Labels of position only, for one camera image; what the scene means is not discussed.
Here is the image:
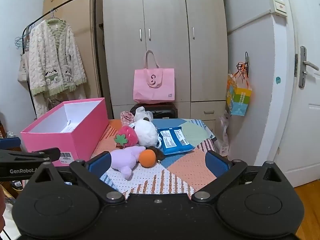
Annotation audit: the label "pink cardboard box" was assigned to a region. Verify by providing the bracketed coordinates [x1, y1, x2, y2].
[20, 97, 109, 167]

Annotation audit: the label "cream wall light switch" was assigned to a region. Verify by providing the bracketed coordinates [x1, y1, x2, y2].
[269, 0, 288, 18]

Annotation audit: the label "silver door handle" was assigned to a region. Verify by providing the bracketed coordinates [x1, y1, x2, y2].
[299, 46, 320, 88]

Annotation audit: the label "blue wet wipes packet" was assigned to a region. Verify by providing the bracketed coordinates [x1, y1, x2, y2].
[157, 126, 195, 155]

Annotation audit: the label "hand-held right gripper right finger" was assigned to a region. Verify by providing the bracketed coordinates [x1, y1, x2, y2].
[191, 151, 287, 203]

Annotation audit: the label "pink tote bag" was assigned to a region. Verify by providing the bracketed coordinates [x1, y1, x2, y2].
[133, 50, 175, 103]

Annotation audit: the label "beige canvas tote bag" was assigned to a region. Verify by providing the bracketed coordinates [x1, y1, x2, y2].
[17, 52, 30, 82]

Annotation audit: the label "cream fluffy pyjama pants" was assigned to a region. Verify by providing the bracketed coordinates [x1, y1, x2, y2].
[32, 85, 84, 118]

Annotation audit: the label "red strawberry plush toy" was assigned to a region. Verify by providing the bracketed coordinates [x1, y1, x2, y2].
[114, 126, 139, 148]

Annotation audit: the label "white and brown plush toy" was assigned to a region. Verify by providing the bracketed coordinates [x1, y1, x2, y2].
[134, 119, 165, 161]

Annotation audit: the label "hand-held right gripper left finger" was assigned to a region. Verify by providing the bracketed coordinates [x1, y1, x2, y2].
[34, 151, 125, 203]

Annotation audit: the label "cream fluffy cardigan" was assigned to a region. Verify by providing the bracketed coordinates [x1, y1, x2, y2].
[27, 19, 87, 98]

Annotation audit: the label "blue wire clothes hangers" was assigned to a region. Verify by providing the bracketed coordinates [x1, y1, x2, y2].
[14, 35, 28, 51]

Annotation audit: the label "purple plush toy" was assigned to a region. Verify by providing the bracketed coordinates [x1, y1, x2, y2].
[110, 145, 145, 180]

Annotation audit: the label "pink floral fabric pouch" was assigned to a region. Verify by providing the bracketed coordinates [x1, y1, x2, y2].
[120, 111, 135, 127]

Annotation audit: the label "colourful paper gift bag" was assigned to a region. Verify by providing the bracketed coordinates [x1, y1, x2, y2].
[226, 61, 252, 117]

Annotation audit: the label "black suitcase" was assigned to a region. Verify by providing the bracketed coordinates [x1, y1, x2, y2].
[130, 102, 178, 120]

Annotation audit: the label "patchwork blanket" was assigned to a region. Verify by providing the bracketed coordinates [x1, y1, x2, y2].
[90, 119, 218, 195]

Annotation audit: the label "grey white wardrobe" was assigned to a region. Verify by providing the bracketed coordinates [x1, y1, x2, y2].
[101, 0, 229, 128]

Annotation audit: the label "white plastic bag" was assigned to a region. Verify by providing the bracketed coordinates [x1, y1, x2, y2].
[134, 106, 153, 123]

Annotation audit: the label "orange plush ball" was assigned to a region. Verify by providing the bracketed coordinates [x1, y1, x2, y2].
[139, 149, 157, 168]

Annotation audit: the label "light brown wooden cabinet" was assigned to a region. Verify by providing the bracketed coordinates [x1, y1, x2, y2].
[42, 0, 110, 105]

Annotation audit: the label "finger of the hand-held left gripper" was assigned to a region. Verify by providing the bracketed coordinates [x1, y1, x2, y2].
[0, 137, 22, 152]
[0, 148, 61, 165]

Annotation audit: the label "white door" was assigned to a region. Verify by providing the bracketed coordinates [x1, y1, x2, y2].
[282, 0, 320, 188]

